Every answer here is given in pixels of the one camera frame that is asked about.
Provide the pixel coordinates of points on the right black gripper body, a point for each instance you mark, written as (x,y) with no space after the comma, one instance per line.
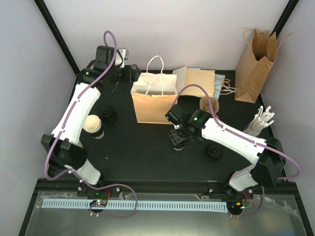
(177,138)

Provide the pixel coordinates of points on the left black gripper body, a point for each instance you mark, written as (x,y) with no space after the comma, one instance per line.
(131,75)

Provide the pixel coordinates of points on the orange paper bag white handles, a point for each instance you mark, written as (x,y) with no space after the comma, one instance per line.
(153,95)

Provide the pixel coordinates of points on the white paper cup stack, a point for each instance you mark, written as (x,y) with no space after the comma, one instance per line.
(93,126)

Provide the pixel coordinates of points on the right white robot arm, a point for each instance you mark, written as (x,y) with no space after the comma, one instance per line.
(265,156)

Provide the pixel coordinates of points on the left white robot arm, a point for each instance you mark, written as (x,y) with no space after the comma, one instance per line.
(63,145)

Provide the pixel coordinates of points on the right black lid stack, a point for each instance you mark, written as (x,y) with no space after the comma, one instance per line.
(213,152)

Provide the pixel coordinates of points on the black lid stack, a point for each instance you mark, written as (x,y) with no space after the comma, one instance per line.
(108,115)
(213,152)

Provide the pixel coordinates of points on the left black lid stack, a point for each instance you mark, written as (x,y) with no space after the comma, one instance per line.
(108,115)

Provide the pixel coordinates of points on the tan flat paper bag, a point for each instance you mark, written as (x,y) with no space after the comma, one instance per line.
(184,79)

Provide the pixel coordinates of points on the light blue flat paper bag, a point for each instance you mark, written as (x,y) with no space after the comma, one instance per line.
(208,80)

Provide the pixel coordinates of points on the white stirrer bundle in cup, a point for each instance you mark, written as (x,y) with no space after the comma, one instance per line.
(261,120)

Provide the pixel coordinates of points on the standing brown paper bag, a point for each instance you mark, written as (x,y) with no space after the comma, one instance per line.
(255,64)

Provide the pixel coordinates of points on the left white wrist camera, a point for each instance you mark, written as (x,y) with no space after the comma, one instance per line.
(121,57)

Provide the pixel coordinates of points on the left black frame post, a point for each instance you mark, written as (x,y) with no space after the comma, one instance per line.
(42,7)

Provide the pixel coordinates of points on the black frame post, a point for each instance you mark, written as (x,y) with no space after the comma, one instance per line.
(288,10)
(42,7)

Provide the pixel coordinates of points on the light blue cable duct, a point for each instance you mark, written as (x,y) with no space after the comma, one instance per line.
(137,205)

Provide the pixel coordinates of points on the right black frame post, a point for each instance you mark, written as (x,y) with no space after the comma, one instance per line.
(288,10)

